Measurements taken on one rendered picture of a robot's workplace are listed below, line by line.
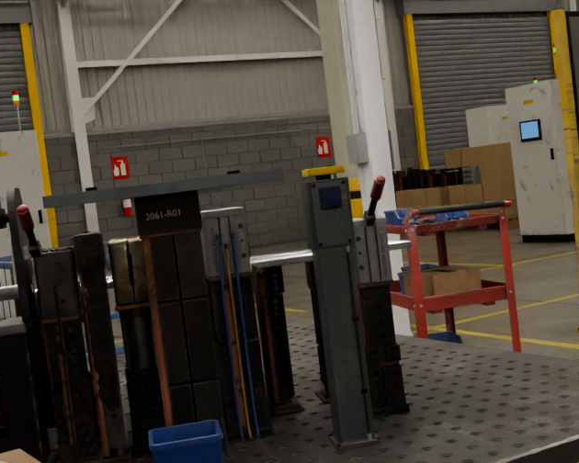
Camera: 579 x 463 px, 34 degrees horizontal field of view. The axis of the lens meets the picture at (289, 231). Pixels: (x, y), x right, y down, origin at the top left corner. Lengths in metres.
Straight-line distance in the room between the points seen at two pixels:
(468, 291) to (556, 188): 7.98
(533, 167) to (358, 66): 6.56
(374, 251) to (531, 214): 10.62
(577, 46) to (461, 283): 2.52
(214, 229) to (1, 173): 8.37
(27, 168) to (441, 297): 6.69
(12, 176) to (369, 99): 5.04
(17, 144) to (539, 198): 6.33
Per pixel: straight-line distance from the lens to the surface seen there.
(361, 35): 5.90
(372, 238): 1.69
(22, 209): 1.49
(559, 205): 11.94
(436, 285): 4.00
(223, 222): 1.63
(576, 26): 6.21
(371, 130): 5.84
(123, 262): 1.64
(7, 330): 1.61
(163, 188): 1.44
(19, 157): 10.01
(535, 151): 12.13
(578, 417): 1.64
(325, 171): 1.51
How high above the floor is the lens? 1.14
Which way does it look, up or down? 3 degrees down
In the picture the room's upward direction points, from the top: 7 degrees counter-clockwise
